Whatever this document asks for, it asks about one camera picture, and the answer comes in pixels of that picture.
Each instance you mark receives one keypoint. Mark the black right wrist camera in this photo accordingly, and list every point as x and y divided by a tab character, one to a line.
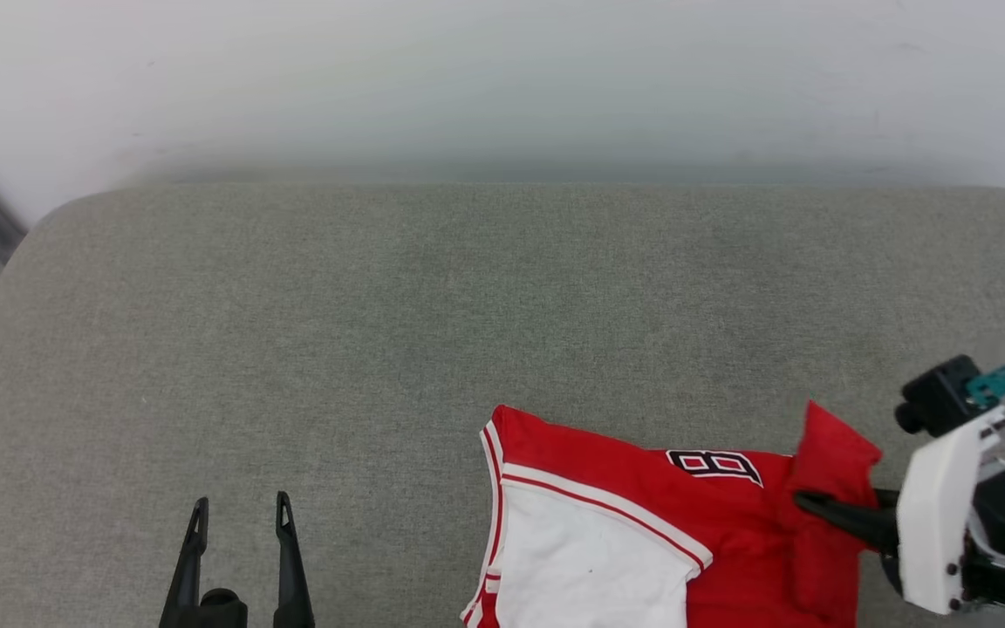
939	392

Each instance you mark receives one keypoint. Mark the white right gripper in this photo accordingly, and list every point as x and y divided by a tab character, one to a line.
939	523

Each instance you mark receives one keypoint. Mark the red and white jersey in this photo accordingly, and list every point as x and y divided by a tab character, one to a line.
729	541

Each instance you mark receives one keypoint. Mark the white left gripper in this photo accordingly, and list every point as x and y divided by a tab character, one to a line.
223	610

